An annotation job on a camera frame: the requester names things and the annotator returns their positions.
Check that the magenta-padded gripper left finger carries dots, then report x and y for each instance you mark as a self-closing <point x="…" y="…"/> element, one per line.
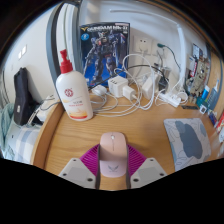
<point x="76" y="171"/>

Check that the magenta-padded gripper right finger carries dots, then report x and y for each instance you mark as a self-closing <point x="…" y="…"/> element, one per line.
<point x="148" y="171"/>

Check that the pink computer mouse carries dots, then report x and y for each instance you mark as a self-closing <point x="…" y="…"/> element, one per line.
<point x="113" y="153"/>

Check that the grey blue patterned mouse pad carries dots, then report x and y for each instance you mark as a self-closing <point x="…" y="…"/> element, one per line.
<point x="188" y="140"/>

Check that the pale checked bedding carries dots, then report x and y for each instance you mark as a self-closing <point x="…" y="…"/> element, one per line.
<point x="16" y="140"/>

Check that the white power strip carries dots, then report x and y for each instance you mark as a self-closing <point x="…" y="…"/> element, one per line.
<point x="170" y="100"/>

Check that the black ruler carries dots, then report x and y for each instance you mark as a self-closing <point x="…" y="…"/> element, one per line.
<point x="190" y="107"/>

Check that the white red-capped pump bottle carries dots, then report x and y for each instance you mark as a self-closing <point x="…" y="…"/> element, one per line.
<point x="74" y="93"/>

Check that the small white plug charger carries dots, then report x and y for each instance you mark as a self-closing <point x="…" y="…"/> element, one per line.
<point x="129" y="92"/>

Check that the small white desk clock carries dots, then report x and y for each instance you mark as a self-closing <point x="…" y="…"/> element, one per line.
<point x="203" y="109"/>

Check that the blue snack packet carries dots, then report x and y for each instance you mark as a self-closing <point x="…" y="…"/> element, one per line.
<point x="212" y="117"/>

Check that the white power adapter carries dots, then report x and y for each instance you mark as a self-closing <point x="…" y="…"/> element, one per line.
<point x="149" y="87"/>

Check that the white multi-port charger block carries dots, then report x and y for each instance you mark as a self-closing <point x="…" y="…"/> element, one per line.
<point x="116" y="86"/>

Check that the black bag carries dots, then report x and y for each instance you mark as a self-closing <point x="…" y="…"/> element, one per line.
<point x="22" y="96"/>

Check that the clear glass jar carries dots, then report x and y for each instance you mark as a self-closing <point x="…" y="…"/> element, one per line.
<point x="163" y="78"/>

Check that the small blue white-capped bottle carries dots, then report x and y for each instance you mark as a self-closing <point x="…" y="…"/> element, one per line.
<point x="205" y="93"/>

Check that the blue spray bottle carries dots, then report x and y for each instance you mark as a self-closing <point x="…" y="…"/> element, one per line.
<point x="213" y="95"/>

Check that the blue robot model kit box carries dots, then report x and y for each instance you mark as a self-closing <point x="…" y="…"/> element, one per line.
<point x="103" y="53"/>

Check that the white wall socket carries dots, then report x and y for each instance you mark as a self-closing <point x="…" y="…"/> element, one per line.
<point x="142" y="44"/>

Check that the white light switch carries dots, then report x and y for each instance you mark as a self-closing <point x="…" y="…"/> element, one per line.
<point x="22" y="52"/>

